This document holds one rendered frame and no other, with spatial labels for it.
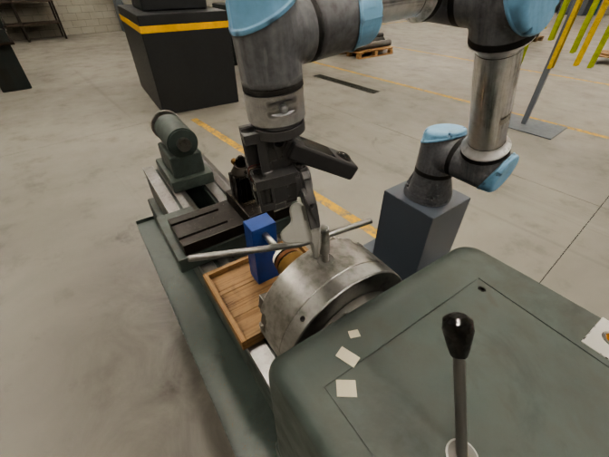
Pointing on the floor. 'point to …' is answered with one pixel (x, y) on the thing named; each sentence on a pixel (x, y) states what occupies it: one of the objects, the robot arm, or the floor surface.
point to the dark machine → (181, 53)
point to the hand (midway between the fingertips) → (304, 228)
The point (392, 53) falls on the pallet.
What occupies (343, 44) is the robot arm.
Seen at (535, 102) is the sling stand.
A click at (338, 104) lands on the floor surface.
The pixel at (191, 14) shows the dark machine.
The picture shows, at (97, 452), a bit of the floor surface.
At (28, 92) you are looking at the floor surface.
